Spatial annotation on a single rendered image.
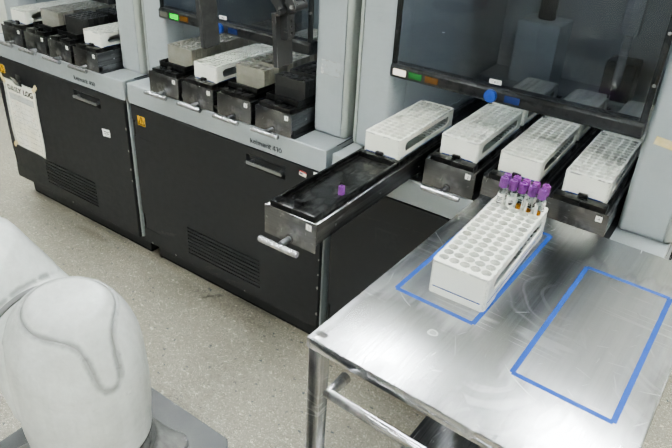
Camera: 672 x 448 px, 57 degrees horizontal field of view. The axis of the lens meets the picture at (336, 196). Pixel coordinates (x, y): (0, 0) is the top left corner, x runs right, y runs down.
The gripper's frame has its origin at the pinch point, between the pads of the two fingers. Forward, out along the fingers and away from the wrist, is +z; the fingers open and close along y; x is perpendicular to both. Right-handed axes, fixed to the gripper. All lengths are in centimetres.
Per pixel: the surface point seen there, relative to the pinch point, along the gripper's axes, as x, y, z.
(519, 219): 40, 29, 36
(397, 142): 57, -9, 38
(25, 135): 57, -191, 87
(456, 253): 20.7, 25.2, 34.7
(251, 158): 63, -63, 61
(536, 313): 22, 39, 41
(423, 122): 72, -10, 38
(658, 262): 52, 52, 43
